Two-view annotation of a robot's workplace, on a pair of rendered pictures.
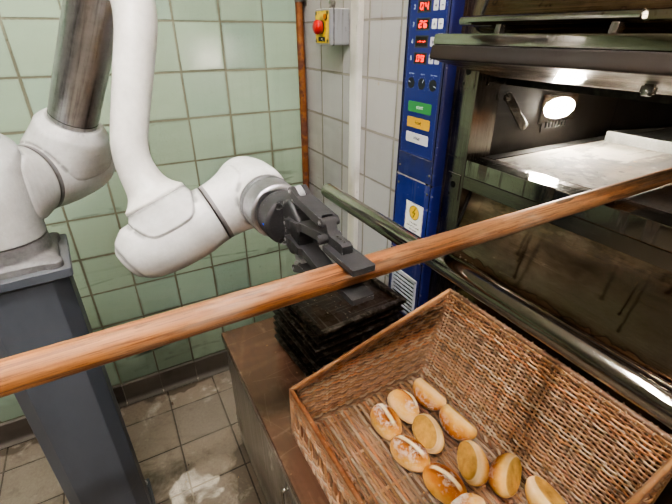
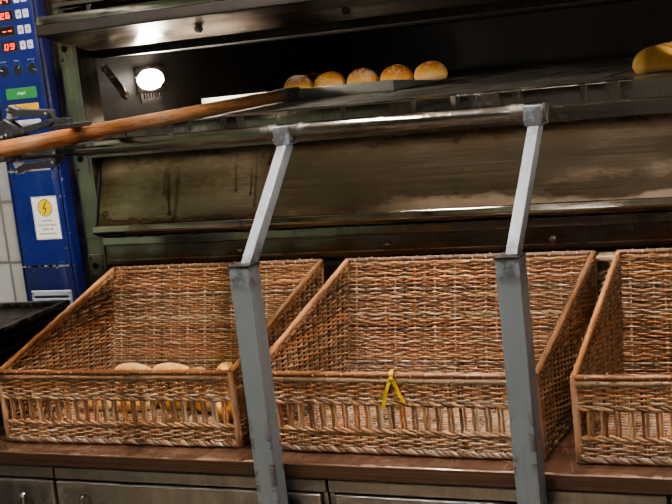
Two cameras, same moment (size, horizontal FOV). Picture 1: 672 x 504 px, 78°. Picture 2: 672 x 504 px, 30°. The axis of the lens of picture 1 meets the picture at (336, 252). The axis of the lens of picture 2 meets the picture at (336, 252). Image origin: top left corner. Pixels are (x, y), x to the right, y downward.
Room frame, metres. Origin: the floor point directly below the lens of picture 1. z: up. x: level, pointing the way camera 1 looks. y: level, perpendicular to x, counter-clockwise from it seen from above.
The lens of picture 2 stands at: (-1.77, 1.01, 1.31)
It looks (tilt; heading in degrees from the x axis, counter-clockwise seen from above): 9 degrees down; 324
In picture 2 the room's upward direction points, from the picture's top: 6 degrees counter-clockwise
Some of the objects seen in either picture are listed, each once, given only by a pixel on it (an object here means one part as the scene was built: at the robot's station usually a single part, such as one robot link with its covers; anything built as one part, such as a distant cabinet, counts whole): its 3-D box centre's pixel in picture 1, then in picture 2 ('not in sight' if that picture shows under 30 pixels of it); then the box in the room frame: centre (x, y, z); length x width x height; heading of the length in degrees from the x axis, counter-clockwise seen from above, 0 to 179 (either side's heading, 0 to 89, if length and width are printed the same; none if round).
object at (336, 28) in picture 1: (331, 27); not in sight; (1.47, 0.01, 1.46); 0.10 x 0.07 x 0.10; 29
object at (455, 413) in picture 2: not in sight; (432, 346); (0.03, -0.52, 0.72); 0.56 x 0.49 x 0.28; 28
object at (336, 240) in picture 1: (336, 234); (58, 116); (0.44, 0.00, 1.23); 0.05 x 0.01 x 0.03; 30
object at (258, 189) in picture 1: (273, 207); not in sight; (0.61, 0.10, 1.20); 0.09 x 0.06 x 0.09; 120
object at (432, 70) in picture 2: not in sight; (430, 70); (0.94, -1.38, 1.21); 0.10 x 0.07 x 0.05; 31
